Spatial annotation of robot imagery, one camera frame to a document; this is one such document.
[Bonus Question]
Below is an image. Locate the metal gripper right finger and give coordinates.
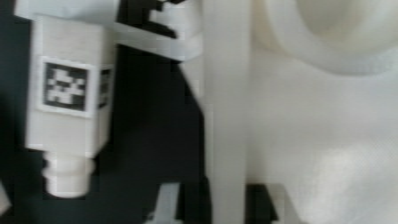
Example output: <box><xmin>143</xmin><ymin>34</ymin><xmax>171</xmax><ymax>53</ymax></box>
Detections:
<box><xmin>246</xmin><ymin>183</ymin><xmax>310</xmax><ymax>224</ymax></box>

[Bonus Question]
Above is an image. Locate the paper sheet with tags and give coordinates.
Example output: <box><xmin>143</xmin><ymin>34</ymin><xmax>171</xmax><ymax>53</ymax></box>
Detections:
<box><xmin>15</xmin><ymin>0</ymin><xmax>203</xmax><ymax>61</ymax></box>

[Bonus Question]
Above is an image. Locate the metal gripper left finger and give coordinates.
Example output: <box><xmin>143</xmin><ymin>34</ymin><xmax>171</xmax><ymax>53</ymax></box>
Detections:
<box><xmin>145</xmin><ymin>182</ymin><xmax>212</xmax><ymax>224</ymax></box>

